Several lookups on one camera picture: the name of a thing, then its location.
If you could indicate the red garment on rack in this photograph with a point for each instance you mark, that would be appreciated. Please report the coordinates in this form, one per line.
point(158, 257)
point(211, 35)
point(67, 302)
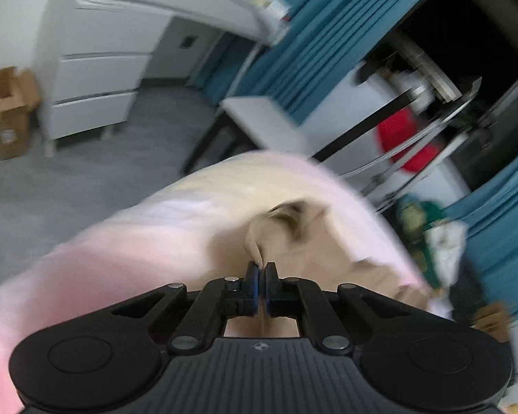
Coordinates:
point(401, 126)

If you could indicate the white stool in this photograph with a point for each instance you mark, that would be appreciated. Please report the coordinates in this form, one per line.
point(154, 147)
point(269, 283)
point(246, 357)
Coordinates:
point(255, 121)

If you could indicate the pastel tie-dye bed sheet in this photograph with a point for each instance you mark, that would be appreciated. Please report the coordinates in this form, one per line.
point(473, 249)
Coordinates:
point(167, 238)

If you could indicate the blue curtain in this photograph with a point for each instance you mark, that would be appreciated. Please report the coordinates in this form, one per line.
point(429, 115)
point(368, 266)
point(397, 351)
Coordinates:
point(491, 214)
point(326, 40)

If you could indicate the dark window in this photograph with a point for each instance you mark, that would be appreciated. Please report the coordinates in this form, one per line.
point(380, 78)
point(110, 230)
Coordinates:
point(449, 45)

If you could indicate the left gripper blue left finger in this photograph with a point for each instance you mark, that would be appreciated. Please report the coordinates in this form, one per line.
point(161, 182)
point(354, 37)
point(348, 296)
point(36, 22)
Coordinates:
point(220, 300)

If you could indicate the silver tripod stand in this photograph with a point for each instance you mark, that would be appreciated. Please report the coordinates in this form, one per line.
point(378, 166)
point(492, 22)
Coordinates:
point(412, 145)

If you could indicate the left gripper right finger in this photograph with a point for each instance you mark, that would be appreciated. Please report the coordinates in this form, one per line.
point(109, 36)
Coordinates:
point(303, 300)

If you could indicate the cardboard box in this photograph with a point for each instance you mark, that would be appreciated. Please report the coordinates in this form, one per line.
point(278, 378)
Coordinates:
point(19, 98)

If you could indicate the pile of clothes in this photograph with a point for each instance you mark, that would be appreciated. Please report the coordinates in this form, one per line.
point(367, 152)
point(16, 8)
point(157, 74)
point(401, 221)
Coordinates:
point(437, 245)

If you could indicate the brown paper bag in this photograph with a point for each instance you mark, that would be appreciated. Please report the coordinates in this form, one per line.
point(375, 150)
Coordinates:
point(494, 319)

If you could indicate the right blue curtain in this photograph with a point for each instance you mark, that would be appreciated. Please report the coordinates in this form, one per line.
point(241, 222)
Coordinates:
point(491, 214)

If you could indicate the left blue curtain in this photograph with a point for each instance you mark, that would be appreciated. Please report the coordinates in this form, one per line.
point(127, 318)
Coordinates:
point(326, 40)

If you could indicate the tan t-shirt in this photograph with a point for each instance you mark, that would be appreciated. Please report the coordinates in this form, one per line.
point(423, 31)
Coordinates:
point(298, 239)

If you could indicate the white dresser desk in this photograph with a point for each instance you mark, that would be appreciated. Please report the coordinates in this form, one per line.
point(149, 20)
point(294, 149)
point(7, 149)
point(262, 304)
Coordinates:
point(91, 55)

